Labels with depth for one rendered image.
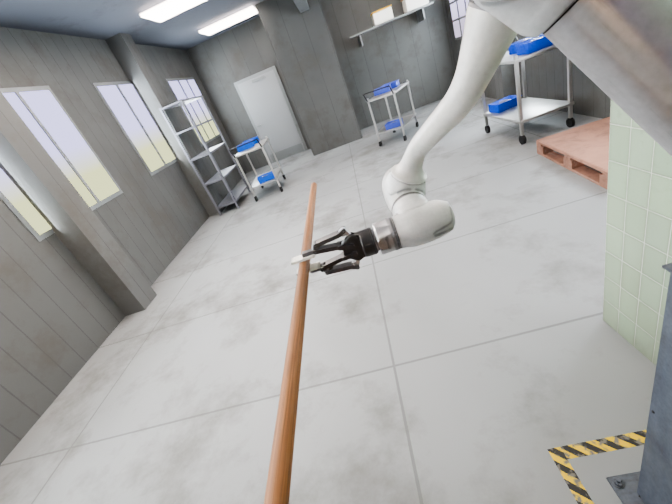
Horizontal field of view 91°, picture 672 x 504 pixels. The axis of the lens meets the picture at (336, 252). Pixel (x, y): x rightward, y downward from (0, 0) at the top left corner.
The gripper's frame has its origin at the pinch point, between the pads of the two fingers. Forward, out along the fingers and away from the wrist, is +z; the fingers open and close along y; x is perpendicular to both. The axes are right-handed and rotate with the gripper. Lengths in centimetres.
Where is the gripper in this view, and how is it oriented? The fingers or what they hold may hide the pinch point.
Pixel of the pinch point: (305, 263)
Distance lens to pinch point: 92.4
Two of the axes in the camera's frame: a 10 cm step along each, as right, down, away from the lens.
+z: -9.4, 3.2, 1.3
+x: -0.3, -4.7, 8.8
